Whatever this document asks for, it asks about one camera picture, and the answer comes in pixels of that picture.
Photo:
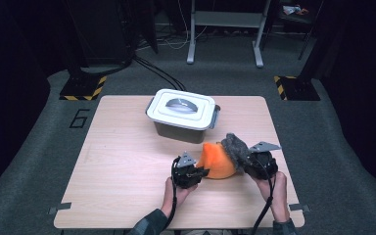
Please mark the orange plush toy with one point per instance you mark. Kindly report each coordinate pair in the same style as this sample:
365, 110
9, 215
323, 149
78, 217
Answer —
217, 163

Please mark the black equipment cabinet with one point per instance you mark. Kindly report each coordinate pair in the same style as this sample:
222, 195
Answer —
101, 32

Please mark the white metal desk frame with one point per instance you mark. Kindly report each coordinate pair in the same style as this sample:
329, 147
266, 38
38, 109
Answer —
228, 19

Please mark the grey tape strip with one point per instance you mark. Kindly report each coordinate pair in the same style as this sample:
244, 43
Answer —
300, 207
60, 207

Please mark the brown translucent storage box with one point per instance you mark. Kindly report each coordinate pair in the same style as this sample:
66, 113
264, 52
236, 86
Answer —
179, 133

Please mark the orange and white clutter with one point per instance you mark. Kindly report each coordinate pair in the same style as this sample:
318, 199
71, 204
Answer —
293, 9

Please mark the white lidded plastic box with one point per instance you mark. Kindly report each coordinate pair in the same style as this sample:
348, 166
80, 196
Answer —
160, 112

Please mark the grey fluffy cloth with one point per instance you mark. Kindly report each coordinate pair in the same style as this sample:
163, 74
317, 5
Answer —
236, 150

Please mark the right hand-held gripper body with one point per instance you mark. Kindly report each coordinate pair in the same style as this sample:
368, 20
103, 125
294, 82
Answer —
262, 164

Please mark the person's right hand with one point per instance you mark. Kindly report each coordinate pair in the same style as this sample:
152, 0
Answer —
279, 199

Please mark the person's leg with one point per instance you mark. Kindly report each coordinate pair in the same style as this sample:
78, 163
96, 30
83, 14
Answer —
196, 233

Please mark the person's left hand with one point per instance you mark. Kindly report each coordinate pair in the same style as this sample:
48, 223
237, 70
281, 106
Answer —
173, 199

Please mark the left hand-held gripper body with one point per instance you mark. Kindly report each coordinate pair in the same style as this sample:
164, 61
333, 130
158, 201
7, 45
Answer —
184, 176

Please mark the black yellow striped stand base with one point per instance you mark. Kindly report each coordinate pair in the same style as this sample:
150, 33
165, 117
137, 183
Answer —
298, 88
81, 88

